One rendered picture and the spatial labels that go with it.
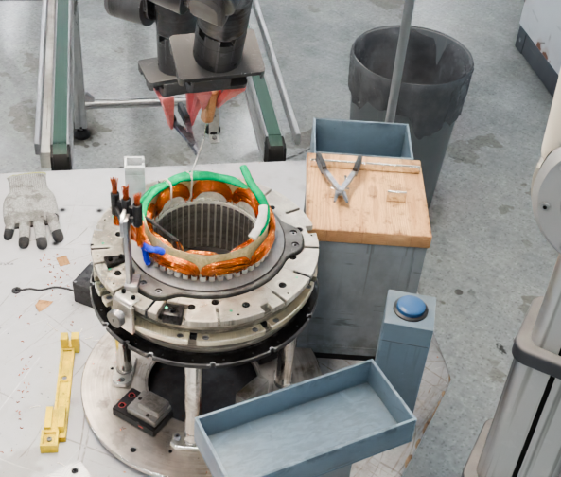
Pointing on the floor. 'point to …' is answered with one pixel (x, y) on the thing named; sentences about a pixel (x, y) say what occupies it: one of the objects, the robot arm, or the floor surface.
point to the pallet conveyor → (53, 97)
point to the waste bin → (426, 151)
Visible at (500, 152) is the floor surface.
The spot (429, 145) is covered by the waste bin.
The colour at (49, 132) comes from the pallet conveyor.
